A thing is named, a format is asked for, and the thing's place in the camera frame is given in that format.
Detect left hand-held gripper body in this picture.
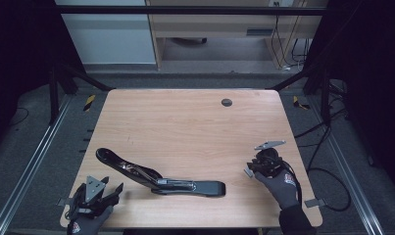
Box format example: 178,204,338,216
69,175,121,219

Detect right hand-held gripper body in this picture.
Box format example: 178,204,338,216
243,140,287,179

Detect person's left hand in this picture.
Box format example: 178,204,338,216
67,205,115,235

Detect person's right hand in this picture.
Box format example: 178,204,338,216
254,168,301,211

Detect grey tape piece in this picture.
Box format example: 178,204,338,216
56,197,75,208
304,198,326,209

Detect yellow and black tape strip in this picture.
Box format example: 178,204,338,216
82,94,97,113
292,95,311,111

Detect white cabinet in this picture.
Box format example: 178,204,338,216
54,0,158,66

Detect wooden desk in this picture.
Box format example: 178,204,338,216
145,0,328,71

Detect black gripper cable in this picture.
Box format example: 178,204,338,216
281,159,304,208

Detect black floor cables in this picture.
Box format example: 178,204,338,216
294,79,353,212

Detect silver floor rail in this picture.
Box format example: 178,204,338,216
307,97,386,235
0,94,74,235

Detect black metal frame stand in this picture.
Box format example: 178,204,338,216
48,62,117,125
266,63,332,125

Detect thin black floor cable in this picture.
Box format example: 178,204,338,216
8,107,30,127

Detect hanging cables under desk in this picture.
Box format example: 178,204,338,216
271,1,310,71

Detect black horizontal frame bar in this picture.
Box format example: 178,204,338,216
56,5,328,16

